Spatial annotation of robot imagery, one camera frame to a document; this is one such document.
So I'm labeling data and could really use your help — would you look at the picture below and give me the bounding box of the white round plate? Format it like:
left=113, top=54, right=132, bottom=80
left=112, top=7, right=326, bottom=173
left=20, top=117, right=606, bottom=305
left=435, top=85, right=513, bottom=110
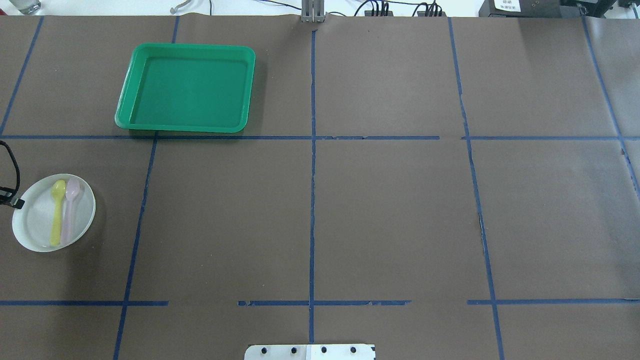
left=12, top=173, right=97, bottom=252

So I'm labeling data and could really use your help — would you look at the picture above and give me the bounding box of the yellow plastic spoon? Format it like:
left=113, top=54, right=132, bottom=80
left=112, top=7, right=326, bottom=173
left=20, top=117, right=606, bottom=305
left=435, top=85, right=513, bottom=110
left=49, top=178, right=66, bottom=247

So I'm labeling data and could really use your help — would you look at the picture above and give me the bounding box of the pink plastic spoon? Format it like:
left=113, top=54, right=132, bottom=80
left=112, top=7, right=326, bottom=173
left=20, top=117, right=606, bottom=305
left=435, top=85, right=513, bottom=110
left=60, top=177, right=82, bottom=246

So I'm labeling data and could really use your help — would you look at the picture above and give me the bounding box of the green plastic tray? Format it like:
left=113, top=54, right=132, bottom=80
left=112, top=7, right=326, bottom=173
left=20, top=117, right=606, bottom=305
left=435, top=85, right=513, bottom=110
left=114, top=42, right=257, bottom=133

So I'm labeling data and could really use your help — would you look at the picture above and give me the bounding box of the black power strip left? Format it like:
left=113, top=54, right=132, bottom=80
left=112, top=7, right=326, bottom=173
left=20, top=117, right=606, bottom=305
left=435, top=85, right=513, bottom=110
left=362, top=0, right=393, bottom=18

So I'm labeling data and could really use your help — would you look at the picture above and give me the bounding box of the black power strip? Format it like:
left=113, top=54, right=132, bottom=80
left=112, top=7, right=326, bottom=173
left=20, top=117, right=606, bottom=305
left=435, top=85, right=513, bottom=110
left=362, top=0, right=393, bottom=18
left=412, top=1, right=446, bottom=18

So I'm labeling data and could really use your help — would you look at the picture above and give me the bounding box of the brown paper table mat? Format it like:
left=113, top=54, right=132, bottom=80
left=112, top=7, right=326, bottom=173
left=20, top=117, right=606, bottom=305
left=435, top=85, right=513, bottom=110
left=1, top=14, right=639, bottom=360

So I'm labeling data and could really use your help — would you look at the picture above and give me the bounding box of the black power strip right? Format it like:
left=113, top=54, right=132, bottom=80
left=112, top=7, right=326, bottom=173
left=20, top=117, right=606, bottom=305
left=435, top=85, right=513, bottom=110
left=412, top=1, right=446, bottom=18

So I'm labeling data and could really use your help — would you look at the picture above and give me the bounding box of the black device box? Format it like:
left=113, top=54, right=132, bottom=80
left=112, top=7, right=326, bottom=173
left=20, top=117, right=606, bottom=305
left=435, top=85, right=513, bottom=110
left=478, top=0, right=582, bottom=19

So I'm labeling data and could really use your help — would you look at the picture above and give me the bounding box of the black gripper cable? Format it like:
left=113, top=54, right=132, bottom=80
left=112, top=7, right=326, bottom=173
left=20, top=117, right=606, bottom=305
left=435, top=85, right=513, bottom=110
left=0, top=140, right=21, bottom=197

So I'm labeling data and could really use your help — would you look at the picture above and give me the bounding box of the grey metal bracket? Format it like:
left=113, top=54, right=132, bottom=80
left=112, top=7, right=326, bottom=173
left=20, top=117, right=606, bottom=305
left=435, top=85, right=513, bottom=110
left=301, top=0, right=327, bottom=23

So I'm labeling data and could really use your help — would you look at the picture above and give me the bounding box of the white metal base plate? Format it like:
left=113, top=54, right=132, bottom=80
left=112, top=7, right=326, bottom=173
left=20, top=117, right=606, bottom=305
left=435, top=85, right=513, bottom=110
left=244, top=343, right=377, bottom=360

